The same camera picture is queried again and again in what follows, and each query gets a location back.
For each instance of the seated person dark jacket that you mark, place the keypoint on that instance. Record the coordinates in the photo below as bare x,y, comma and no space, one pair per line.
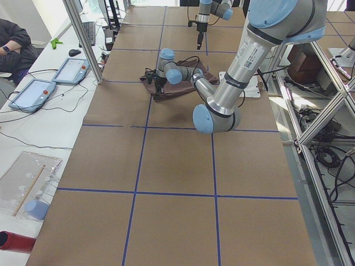
17,51

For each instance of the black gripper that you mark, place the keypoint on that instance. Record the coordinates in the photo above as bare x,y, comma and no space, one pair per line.
200,27
160,81

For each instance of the green plastic clip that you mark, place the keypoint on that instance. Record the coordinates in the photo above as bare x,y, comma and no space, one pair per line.
54,42

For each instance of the clear plastic bag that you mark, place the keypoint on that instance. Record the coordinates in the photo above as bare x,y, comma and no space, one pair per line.
20,175

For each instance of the light blue plastic cup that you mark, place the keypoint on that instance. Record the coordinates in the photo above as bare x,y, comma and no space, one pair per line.
37,209

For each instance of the dark brown t-shirt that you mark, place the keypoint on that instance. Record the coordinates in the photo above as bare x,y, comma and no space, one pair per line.
180,86

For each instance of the black computer mouse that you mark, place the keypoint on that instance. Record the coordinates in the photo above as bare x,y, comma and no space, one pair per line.
74,52

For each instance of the near blue teach pendant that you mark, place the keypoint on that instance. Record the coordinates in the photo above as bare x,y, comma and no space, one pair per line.
33,96

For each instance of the blue teach pendant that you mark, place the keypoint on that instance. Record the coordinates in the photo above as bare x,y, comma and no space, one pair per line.
71,72
33,96

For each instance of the red cylinder tube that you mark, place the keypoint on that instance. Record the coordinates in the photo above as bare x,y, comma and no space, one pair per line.
16,242

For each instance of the grey aluminium post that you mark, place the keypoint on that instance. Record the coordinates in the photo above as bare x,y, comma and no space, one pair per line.
83,39

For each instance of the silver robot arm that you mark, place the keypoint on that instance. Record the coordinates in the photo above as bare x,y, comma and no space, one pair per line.
222,10
270,23

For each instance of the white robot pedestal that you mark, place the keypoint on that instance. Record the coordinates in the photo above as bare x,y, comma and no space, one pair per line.
256,84

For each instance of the aluminium frame rack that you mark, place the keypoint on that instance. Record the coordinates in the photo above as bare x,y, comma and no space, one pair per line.
319,95

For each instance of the wooden stick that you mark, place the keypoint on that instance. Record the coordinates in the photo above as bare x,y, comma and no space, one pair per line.
27,191

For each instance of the black keyboard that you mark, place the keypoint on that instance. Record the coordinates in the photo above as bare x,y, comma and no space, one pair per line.
89,28

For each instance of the far blue teach pendant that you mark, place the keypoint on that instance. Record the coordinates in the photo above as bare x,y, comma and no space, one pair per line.
71,72

